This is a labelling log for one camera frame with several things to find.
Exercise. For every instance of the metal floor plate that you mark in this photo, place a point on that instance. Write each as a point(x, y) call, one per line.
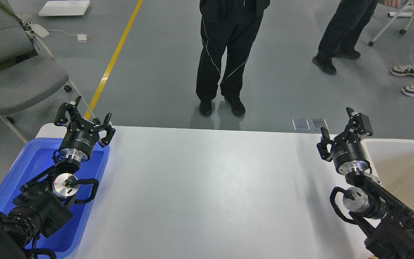
point(319, 123)
point(301, 125)

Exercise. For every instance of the person in striped black trousers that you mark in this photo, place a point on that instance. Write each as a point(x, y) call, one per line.
point(228, 31)

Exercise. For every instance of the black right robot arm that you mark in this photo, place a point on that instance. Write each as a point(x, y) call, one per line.
point(387, 222)

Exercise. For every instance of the grey office chair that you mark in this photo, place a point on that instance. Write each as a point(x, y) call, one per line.
point(26, 77)

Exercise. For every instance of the white power adapter with cable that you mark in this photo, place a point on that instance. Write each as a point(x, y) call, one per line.
point(79, 37)

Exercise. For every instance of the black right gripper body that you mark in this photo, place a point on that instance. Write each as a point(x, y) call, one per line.
point(348, 155)

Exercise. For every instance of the blue plastic bin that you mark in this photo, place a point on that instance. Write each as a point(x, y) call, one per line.
point(34, 158)

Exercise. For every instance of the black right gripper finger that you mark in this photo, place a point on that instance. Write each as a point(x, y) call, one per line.
point(322, 145)
point(357, 126)

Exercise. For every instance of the left metal floor plate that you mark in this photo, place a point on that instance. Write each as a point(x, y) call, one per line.
point(301, 125)

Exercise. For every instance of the white flat base plate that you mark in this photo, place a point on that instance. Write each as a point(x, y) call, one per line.
point(64, 8)

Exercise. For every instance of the beige plastic bin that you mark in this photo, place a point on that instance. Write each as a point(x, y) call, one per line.
point(392, 161)

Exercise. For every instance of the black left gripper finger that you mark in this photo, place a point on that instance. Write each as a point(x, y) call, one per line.
point(68, 114)
point(107, 127)

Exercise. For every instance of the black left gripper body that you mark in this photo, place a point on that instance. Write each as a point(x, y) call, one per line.
point(79, 141)

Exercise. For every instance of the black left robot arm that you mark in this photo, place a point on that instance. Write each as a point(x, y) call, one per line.
point(43, 206)

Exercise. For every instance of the right metal floor plate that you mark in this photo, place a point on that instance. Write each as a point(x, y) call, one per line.
point(319, 123)

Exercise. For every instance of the person in plain black trousers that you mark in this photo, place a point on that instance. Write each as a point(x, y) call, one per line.
point(342, 33)

